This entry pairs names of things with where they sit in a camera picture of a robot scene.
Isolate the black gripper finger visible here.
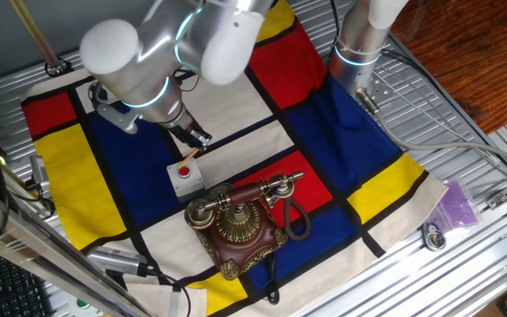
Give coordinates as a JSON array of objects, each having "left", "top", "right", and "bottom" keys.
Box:
[
  {"left": 186, "top": 134, "right": 205, "bottom": 154},
  {"left": 195, "top": 128, "right": 214, "bottom": 150}
]

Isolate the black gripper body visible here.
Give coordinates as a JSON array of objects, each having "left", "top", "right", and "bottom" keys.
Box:
[{"left": 165, "top": 109, "right": 205, "bottom": 144}]

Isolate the thin wooden stick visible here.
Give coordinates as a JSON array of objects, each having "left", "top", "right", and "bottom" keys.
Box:
[{"left": 177, "top": 147, "right": 201, "bottom": 171}]

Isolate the grey box with red button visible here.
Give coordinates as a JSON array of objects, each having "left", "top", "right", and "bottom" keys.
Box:
[{"left": 165, "top": 157, "right": 205, "bottom": 203}]

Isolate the brown brass phone handset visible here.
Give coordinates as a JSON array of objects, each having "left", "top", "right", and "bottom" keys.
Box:
[{"left": 184, "top": 170, "right": 305, "bottom": 231}]

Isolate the brown brass rotary phone base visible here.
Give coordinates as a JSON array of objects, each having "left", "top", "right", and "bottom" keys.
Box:
[{"left": 195, "top": 182, "right": 289, "bottom": 282}]

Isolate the colourful Mondrian pattern tablecloth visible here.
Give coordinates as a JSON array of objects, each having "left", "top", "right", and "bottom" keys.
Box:
[{"left": 19, "top": 0, "right": 449, "bottom": 317}]

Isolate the brass tripod pole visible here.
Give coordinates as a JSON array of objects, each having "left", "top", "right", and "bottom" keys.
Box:
[{"left": 9, "top": 0, "right": 72, "bottom": 77}]

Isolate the grey box with green button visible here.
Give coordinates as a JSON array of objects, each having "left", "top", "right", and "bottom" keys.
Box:
[{"left": 66, "top": 297, "right": 105, "bottom": 317}]

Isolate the black computer keyboard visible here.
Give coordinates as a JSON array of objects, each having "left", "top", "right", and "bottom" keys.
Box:
[{"left": 0, "top": 246, "right": 55, "bottom": 317}]

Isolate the brown wooden desk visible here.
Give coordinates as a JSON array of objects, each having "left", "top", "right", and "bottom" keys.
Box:
[{"left": 389, "top": 0, "right": 507, "bottom": 136}]

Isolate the wrist camera on grey bracket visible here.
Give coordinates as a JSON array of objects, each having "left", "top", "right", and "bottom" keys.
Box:
[{"left": 88, "top": 81, "right": 143, "bottom": 136}]

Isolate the brown coiled phone cord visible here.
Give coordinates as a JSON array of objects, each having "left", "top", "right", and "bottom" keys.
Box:
[{"left": 283, "top": 196, "right": 312, "bottom": 242}]

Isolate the grey depth camera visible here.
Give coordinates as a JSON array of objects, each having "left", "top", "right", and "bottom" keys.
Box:
[{"left": 86, "top": 245, "right": 149, "bottom": 277}]

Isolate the black camera cable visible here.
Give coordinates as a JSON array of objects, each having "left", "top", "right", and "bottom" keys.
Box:
[{"left": 145, "top": 267, "right": 193, "bottom": 317}]

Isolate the small grey side camera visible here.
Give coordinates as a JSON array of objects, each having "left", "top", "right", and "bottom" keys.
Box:
[{"left": 28, "top": 154, "right": 52, "bottom": 199}]

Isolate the black phone line cord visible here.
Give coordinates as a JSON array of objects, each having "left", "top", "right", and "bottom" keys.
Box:
[{"left": 262, "top": 253, "right": 281, "bottom": 306}]

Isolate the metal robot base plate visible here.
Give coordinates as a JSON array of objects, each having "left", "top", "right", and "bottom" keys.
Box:
[{"left": 358, "top": 70, "right": 395, "bottom": 105}]

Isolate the aluminium frame beam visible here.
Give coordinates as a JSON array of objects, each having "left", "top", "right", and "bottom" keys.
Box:
[{"left": 0, "top": 178, "right": 153, "bottom": 317}]

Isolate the thick grey robot cable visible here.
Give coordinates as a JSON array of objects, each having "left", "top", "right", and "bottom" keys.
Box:
[{"left": 355, "top": 87, "right": 507, "bottom": 175}]

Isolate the aluminium corner bracket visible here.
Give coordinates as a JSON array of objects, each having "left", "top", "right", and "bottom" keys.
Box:
[{"left": 486, "top": 191, "right": 507, "bottom": 210}]

